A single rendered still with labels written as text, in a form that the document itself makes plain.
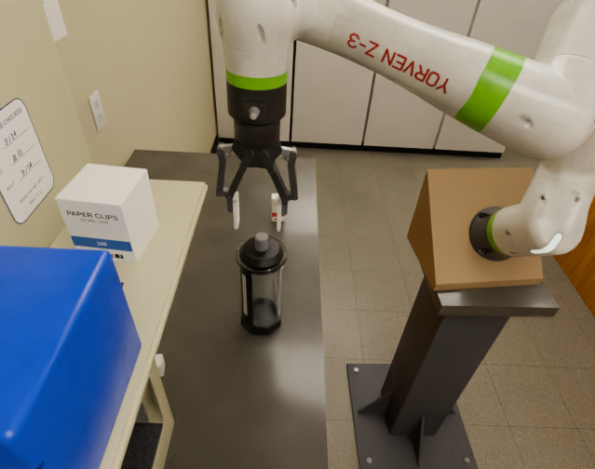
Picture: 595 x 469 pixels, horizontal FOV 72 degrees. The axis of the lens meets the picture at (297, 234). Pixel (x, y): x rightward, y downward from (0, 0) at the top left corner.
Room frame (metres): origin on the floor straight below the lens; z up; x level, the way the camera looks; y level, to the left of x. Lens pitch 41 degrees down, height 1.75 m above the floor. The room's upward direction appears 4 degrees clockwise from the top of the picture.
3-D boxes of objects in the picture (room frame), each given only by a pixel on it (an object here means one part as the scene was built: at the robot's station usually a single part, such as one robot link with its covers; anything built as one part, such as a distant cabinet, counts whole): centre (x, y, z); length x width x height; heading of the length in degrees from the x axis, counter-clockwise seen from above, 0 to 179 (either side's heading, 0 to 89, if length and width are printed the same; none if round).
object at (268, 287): (0.62, 0.07, 1.06); 0.11 x 0.11 x 0.21
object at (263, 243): (0.62, 0.07, 1.18); 0.09 x 0.09 x 0.07
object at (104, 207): (0.26, 0.15, 1.54); 0.05 x 0.05 x 0.06; 87
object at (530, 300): (0.87, -0.54, 0.92); 0.32 x 0.32 x 0.04; 4
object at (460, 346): (0.87, -0.54, 0.45); 0.48 x 0.48 x 0.90; 4
